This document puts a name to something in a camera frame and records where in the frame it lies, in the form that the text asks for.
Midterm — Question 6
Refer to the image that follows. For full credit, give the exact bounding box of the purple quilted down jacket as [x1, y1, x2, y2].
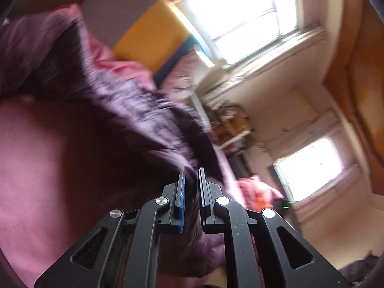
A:
[1, 11, 225, 287]

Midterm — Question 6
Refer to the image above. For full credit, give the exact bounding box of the bright bedroom window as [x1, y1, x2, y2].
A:
[178, 0, 298, 65]

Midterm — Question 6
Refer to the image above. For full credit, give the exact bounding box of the red orange ruffled quilt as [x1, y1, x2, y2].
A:
[237, 174, 283, 212]

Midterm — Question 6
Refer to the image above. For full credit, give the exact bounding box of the cluttered wooden desk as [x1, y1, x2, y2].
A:
[204, 102, 254, 155]

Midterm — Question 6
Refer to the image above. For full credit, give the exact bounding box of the pink deer print pillow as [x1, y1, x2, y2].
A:
[159, 48, 215, 102]

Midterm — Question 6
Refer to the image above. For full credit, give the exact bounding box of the pink dotted bed cover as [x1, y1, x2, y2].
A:
[1, 4, 157, 287]

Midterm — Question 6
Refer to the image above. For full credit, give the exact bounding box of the grey yellow blue headboard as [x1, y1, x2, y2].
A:
[81, 0, 198, 85]

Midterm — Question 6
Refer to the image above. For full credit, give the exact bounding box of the wooden wardrobe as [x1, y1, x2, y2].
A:
[325, 0, 383, 194]

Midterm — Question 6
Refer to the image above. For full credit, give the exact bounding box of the grey curved bed rail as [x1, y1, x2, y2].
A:
[189, 92, 211, 130]

